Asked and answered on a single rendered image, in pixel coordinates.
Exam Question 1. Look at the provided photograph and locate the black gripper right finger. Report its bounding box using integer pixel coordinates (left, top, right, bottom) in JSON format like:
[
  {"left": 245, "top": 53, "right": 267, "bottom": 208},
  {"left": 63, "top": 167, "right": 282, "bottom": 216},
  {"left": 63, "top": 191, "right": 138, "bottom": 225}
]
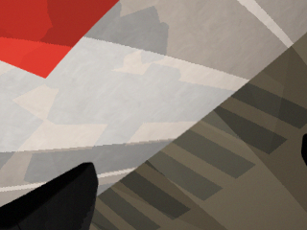
[{"left": 300, "top": 134, "right": 307, "bottom": 166}]

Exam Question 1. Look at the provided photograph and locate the red flat rectangular panel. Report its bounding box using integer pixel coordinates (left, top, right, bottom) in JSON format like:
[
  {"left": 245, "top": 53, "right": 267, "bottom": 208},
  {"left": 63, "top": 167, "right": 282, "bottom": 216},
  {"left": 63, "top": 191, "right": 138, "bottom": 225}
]
[{"left": 0, "top": 0, "right": 119, "bottom": 78}]

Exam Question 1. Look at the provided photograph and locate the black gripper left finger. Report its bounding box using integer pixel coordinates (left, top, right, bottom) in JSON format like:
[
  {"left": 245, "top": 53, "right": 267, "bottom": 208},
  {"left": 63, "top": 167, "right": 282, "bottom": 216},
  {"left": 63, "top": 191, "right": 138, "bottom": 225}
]
[{"left": 0, "top": 161, "right": 99, "bottom": 230}]

